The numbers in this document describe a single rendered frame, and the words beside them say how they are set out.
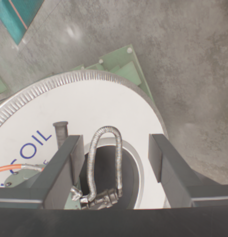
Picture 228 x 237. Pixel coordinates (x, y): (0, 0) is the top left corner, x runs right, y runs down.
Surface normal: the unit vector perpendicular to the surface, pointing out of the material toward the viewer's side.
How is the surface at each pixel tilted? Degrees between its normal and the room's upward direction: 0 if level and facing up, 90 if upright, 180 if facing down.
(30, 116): 90
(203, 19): 0
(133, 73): 90
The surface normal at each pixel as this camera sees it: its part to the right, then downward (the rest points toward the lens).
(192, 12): -0.63, 0.59
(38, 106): 0.65, 0.03
